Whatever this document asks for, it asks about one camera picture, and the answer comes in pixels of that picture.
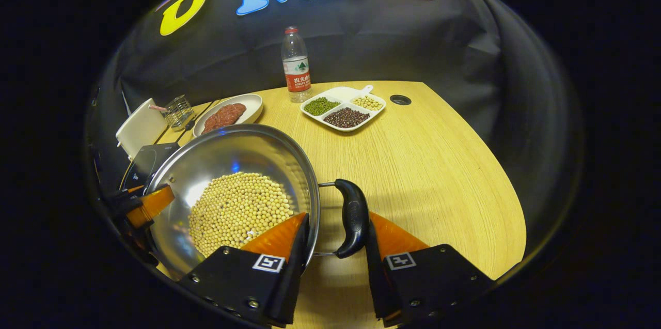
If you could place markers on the pink straw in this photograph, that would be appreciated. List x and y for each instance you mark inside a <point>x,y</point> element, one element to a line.
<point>157,108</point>

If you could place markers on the pile of soybeans in pot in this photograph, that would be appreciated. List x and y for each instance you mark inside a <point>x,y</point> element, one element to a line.
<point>237,210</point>

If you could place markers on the dark red beans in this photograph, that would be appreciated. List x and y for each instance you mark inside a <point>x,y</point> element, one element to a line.
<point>346,118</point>

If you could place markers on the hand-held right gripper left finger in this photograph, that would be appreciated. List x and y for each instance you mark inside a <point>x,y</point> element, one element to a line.
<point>299,267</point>

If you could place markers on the black table grommet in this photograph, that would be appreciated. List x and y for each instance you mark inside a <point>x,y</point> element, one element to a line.
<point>400,99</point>

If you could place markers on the green mung beans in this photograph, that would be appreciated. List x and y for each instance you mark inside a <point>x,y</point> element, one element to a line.
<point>321,106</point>

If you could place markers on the raw red meat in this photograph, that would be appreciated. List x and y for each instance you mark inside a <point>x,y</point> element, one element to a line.
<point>224,117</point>

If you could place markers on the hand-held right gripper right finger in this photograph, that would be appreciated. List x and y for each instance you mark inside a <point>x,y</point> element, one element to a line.
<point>373,267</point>

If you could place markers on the stainless steel pot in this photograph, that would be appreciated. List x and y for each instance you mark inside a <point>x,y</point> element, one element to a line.
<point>232,153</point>

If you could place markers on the white divided dish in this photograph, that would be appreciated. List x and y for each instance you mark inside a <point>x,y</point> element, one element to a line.
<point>346,103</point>

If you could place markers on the black backdrop cloth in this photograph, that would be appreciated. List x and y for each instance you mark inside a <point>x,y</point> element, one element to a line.
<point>413,45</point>

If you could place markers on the white toaster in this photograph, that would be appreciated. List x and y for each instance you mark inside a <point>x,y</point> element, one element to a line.
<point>139,130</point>

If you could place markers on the clear water bottle red label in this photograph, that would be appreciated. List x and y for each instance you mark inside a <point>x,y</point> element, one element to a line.
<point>296,71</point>

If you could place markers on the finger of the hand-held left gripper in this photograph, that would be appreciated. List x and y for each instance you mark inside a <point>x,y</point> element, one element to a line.
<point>152,205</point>

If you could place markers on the small portion of pale beans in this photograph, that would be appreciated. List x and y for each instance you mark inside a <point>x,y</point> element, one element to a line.
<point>367,103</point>

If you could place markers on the white oval plate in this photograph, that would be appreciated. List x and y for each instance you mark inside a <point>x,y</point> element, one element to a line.
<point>253,104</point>

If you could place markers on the black induction cooktop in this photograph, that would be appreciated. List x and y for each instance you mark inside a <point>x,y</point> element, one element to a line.
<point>147,161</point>

